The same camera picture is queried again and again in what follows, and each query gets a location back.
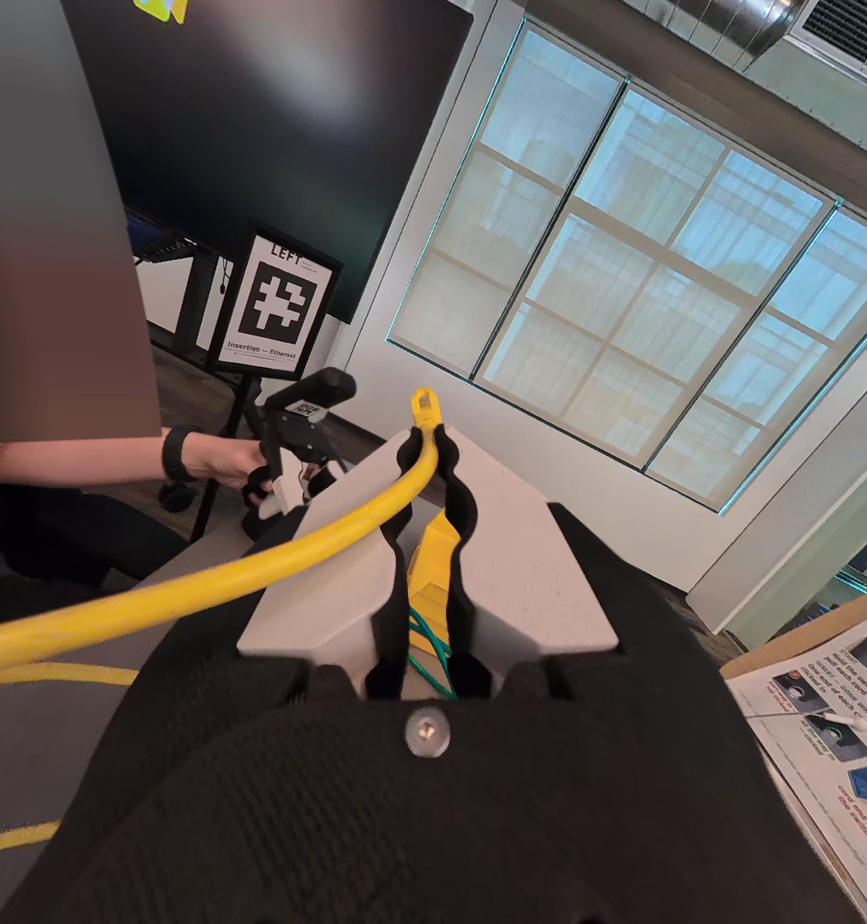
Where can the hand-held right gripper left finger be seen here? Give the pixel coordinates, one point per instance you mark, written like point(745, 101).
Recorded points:
point(325, 613)

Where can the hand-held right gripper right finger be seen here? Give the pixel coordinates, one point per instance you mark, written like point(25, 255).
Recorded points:
point(527, 577)

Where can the yellow plastic bin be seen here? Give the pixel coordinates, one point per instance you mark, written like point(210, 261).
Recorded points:
point(433, 563)

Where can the person's left forearm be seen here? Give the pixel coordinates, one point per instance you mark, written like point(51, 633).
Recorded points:
point(80, 462)

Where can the person's left hand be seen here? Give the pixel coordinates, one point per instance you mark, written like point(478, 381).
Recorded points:
point(231, 462)

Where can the black sign stand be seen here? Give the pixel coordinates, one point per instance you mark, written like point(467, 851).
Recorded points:
point(245, 404)

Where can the black wristband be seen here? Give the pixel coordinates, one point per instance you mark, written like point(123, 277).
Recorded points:
point(182, 455)

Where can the framed marker sign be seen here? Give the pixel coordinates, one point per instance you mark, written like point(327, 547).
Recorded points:
point(278, 303)

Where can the black equipment stand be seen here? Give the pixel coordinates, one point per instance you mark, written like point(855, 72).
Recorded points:
point(201, 296)

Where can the small screen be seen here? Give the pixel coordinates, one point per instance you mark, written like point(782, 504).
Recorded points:
point(143, 231)

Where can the large black screen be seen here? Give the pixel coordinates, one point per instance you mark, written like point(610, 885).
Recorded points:
point(260, 144)

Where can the large grid window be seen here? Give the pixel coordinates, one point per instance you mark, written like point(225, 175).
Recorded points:
point(592, 238)

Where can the instruction sheet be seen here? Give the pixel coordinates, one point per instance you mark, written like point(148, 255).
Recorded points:
point(837, 758)

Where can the white air vent unit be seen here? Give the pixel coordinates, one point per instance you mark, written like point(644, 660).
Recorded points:
point(837, 43)

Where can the silver air duct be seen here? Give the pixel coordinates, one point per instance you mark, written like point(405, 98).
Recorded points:
point(729, 21)

